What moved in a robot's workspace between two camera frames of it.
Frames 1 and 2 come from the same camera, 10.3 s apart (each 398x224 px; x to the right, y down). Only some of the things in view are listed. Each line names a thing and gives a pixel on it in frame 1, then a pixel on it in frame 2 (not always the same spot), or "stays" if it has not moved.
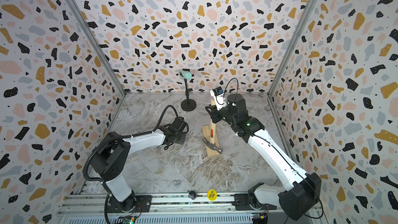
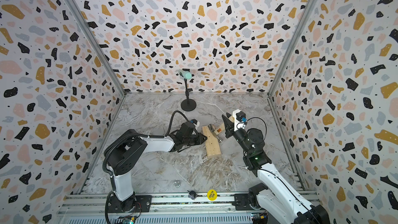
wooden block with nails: (206, 130) stays
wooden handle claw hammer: (212, 143) → (220, 129)
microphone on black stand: (187, 105) stays
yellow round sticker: (212, 195) stays
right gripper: (216, 115) → (231, 133)
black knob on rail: (192, 194) stays
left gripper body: (181, 138) → (195, 141)
